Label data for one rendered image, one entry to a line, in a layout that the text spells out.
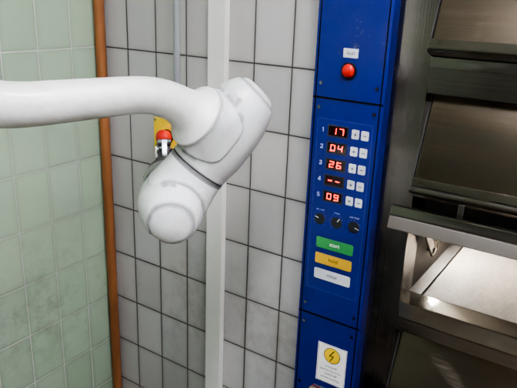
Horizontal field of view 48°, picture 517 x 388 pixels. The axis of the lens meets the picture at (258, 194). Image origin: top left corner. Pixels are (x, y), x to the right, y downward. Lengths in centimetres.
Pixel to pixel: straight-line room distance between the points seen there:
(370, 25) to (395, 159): 27
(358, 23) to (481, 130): 31
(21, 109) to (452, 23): 75
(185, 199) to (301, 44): 52
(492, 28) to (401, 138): 27
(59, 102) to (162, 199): 21
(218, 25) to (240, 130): 51
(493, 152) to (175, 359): 110
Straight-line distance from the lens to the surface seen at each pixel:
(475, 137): 117
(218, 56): 138
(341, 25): 120
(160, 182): 93
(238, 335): 160
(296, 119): 130
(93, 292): 183
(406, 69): 118
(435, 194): 110
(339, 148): 123
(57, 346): 182
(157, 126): 146
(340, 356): 141
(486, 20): 113
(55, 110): 81
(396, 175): 122
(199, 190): 93
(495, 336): 128
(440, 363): 137
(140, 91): 84
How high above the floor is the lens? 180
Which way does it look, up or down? 19 degrees down
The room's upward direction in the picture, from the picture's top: 2 degrees clockwise
